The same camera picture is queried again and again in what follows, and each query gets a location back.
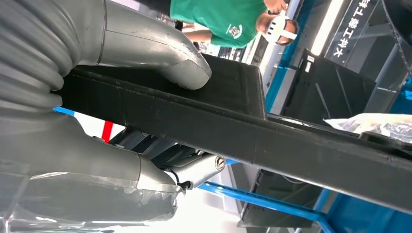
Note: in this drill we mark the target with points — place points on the black flat panel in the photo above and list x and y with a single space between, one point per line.
322 93
276 199

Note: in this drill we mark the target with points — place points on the white panel with red stripe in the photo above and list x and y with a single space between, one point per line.
107 132

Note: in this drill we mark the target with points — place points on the blue metal shelf rack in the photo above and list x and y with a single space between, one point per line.
257 201

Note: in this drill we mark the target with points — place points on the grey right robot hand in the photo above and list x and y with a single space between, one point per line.
80 154

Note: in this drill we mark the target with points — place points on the white light strip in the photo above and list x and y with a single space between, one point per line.
325 25

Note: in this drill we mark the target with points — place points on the person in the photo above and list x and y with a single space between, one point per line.
219 19

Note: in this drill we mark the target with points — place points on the white VR headset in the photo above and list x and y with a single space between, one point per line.
276 27

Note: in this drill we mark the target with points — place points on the clear plastic bag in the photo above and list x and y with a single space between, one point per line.
370 123

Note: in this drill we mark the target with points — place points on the black sign with white characters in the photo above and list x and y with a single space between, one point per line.
351 29

